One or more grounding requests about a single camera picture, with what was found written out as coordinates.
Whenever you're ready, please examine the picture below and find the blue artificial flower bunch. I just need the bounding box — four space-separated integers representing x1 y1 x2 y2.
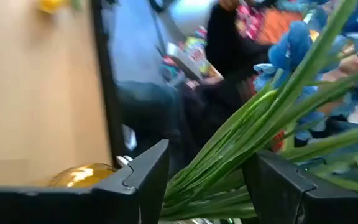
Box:
159 0 358 221

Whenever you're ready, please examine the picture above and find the yellow artificial tulip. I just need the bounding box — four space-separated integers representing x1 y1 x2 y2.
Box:
37 0 83 14

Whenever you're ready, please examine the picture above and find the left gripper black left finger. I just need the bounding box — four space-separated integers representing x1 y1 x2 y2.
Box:
0 139 171 224

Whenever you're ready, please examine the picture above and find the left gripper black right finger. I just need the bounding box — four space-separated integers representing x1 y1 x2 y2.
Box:
242 150 358 224

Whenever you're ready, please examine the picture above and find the colourful printed packet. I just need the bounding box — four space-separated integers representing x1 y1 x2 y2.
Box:
159 25 224 86

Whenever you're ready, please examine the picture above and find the person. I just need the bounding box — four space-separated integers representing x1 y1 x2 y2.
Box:
116 0 358 175

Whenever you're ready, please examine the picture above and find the amber glass vase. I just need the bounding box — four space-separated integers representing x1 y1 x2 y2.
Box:
46 162 118 188

